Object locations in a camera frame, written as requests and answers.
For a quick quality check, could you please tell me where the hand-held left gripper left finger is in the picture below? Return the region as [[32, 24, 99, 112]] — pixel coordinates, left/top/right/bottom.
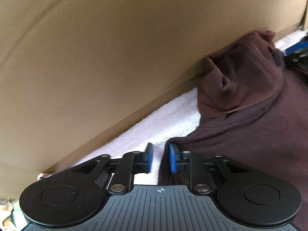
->
[[72, 142, 154, 195]]

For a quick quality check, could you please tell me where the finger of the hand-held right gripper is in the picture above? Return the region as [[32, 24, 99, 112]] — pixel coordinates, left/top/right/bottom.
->
[[283, 37, 308, 64]]

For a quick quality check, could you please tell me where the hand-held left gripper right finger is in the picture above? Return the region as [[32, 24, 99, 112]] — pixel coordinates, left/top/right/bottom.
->
[[168, 144, 243, 195]]

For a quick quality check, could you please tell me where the dark brown hoodie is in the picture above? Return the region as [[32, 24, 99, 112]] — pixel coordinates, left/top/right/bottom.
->
[[157, 30, 308, 231]]

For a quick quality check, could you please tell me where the white terry towel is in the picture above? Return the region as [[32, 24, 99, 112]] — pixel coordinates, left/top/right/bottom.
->
[[53, 29, 308, 186]]

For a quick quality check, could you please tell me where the yellow patterned cloth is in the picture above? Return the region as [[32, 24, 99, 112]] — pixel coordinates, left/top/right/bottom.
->
[[0, 197, 21, 213]]

